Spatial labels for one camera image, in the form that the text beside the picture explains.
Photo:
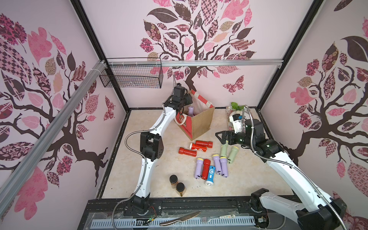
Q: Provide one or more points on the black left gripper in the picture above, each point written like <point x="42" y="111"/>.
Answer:
<point x="188" y="98"/>

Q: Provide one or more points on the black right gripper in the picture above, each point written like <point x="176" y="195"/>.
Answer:
<point x="227" y="137"/>

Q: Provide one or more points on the purple flashlight yellow head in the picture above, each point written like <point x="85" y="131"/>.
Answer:
<point x="190" y="111"/>

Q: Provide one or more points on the green flashlight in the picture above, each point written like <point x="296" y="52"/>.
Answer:
<point x="223" y="151"/>
<point x="233" y="154"/>

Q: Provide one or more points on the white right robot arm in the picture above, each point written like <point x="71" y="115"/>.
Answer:
<point x="316" y="210"/>

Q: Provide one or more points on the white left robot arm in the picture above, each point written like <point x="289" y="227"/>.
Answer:
<point x="152" y="147"/>

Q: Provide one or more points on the red and brown tote bag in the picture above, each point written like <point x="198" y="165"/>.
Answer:
<point x="200" y="123"/>

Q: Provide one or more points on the floral plate with radish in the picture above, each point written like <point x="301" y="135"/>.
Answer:
<point x="234" y="108"/>

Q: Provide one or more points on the purple flashlight right outer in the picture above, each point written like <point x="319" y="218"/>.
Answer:
<point x="224" y="167"/>

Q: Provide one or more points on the purple flashlight right inner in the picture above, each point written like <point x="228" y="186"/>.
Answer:
<point x="216" y="159"/>

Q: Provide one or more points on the red flashlight top right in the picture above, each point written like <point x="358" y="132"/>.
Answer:
<point x="207" y="144"/>

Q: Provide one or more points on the red flashlight silver head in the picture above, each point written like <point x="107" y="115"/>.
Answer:
<point x="198" y="147"/>

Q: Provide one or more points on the red flashlight left lying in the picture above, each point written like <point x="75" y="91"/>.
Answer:
<point x="187" y="152"/>

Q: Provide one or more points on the red flashlight upright row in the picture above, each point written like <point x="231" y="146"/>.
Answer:
<point x="205" y="170"/>

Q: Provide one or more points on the blue flashlight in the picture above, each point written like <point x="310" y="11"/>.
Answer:
<point x="210" y="179"/>

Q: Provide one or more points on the black cap jar rear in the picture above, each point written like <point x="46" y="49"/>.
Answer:
<point x="173" y="180"/>

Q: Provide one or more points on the black cap jar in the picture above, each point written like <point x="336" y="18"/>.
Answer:
<point x="173" y="180"/>
<point x="180" y="187"/>

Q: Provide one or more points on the black cap jar front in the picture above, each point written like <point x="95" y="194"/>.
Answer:
<point x="180" y="187"/>

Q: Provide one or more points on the silver fork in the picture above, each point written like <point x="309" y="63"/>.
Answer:
<point x="209" y="219"/>

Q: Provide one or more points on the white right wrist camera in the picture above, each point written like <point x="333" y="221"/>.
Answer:
<point x="236" y="120"/>

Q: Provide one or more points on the black wire basket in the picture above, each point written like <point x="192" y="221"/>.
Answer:
<point x="133" y="73"/>

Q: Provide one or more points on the aluminium rail back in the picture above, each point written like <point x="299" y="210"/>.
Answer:
<point x="197" y="63"/>

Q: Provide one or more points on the aluminium rail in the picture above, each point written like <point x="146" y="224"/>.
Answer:
<point x="197" y="63"/>
<point x="14" y="183"/>

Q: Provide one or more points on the wooden handled knife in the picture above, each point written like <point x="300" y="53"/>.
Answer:
<point x="181" y="219"/>

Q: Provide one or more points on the aluminium rail left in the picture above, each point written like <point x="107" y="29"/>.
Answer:
<point x="14" y="183"/>

